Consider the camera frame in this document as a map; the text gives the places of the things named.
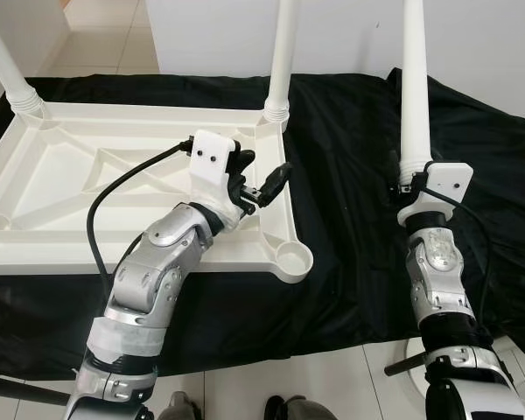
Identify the white plastic table top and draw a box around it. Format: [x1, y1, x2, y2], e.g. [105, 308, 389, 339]
[0, 101, 314, 284]

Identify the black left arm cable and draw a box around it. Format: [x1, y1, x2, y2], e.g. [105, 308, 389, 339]
[86, 138, 198, 290]

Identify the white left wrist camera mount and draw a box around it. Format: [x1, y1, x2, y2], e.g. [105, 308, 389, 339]
[188, 129, 246, 224]

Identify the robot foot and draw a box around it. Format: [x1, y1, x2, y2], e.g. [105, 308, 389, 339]
[264, 395, 338, 420]
[162, 391, 202, 420]

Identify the white plastic table leg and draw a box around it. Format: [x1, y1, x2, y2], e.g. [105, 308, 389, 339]
[397, 0, 435, 186]
[0, 9, 46, 119]
[262, 0, 301, 132]

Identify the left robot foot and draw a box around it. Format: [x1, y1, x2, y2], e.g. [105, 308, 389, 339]
[162, 391, 202, 420]

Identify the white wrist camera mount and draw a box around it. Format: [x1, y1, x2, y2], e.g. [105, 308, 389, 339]
[188, 129, 246, 224]
[398, 162, 473, 230]

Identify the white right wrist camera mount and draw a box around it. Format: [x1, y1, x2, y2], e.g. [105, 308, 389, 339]
[398, 162, 473, 230]

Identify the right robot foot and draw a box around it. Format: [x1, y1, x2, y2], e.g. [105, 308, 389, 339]
[264, 395, 338, 420]

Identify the black table cloth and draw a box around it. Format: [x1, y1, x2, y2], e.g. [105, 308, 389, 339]
[0, 70, 525, 377]

